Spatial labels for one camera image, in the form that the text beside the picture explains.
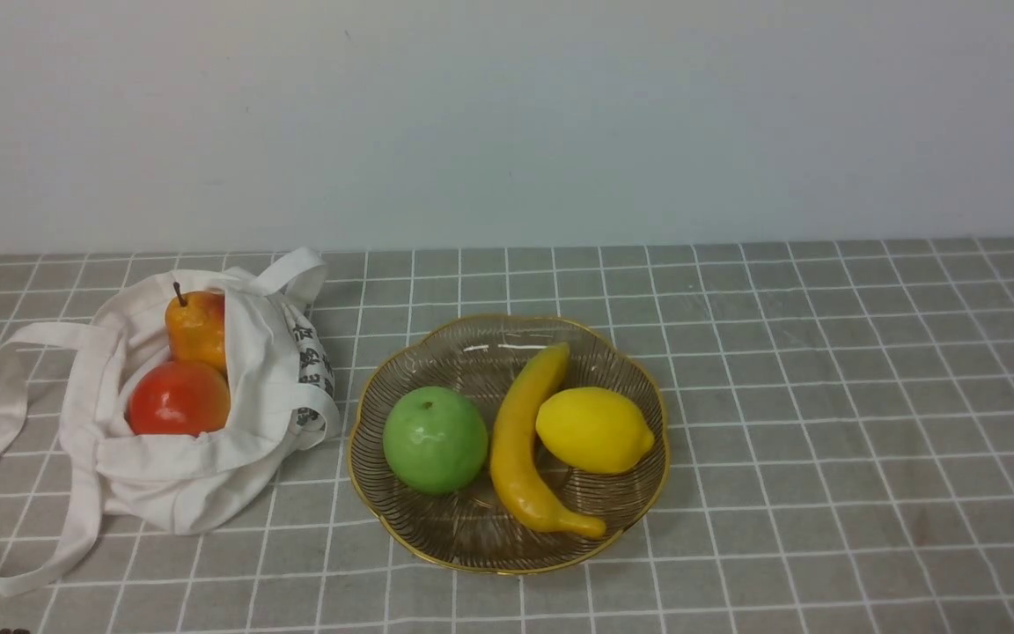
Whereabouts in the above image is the red orange apple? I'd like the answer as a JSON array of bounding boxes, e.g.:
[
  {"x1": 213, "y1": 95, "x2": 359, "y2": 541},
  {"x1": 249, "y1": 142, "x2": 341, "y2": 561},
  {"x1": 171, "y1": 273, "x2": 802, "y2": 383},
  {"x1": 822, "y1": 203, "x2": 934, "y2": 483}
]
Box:
[{"x1": 126, "y1": 361, "x2": 231, "y2": 437}]

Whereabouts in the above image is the white cloth tote bag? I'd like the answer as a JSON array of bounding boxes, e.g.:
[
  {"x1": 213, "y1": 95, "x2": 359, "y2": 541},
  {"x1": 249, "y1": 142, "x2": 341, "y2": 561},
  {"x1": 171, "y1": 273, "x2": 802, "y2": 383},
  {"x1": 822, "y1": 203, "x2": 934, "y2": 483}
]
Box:
[{"x1": 0, "y1": 246, "x2": 342, "y2": 595}]

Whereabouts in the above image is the yellow lemon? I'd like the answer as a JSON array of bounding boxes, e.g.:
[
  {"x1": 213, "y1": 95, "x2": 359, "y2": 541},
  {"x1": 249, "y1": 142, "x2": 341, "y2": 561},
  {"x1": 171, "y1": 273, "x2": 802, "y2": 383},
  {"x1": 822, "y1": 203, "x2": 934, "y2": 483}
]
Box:
[{"x1": 536, "y1": 388, "x2": 655, "y2": 475}]

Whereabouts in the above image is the green apple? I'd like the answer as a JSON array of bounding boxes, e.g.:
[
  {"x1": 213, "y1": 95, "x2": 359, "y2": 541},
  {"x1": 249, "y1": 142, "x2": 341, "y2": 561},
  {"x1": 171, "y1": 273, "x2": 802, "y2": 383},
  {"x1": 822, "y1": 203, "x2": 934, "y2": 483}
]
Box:
[{"x1": 383, "y1": 386, "x2": 489, "y2": 495}]

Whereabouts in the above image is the yellow banana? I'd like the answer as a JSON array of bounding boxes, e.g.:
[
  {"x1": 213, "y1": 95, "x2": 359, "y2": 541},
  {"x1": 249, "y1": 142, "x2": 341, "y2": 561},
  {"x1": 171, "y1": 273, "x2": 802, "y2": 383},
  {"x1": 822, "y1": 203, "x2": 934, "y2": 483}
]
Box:
[{"x1": 489, "y1": 343, "x2": 606, "y2": 539}]

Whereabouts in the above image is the orange yellow pear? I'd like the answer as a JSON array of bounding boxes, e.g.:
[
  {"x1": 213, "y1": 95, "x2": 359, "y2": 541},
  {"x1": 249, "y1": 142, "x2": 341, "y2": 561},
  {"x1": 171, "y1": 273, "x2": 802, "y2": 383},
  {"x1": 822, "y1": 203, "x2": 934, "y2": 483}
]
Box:
[{"x1": 165, "y1": 282, "x2": 228, "y2": 376}]

